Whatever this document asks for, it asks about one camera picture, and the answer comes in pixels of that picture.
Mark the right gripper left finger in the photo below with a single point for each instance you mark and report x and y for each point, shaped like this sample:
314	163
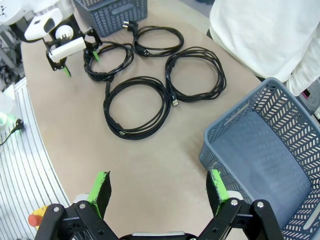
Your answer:
100	190

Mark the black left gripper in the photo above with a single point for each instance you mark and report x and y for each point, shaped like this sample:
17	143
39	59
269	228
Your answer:
72	21

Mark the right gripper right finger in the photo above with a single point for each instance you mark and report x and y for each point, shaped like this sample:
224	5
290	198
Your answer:
217	190

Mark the person's left forearm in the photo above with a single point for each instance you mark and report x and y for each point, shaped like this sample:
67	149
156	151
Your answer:
305	70

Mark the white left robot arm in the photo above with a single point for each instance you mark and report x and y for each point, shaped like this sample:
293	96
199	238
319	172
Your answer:
37	25

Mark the grey plastic lattice basket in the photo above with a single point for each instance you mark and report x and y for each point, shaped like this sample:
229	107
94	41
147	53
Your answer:
262	150
112	15

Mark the red yellow emergency stop button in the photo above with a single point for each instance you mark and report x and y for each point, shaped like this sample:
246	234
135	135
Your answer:
35	220

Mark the white translucent box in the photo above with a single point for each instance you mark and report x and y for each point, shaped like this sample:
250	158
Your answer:
6	105

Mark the person in white sweatshirt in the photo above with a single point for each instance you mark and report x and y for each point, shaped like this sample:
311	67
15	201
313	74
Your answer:
262	32

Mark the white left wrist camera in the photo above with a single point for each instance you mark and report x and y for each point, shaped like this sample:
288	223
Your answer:
67	48

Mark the metal frame equipment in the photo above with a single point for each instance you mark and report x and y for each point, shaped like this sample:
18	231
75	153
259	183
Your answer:
10	62

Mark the slotted aluminium base plate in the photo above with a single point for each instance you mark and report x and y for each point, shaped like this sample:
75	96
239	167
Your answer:
25	175

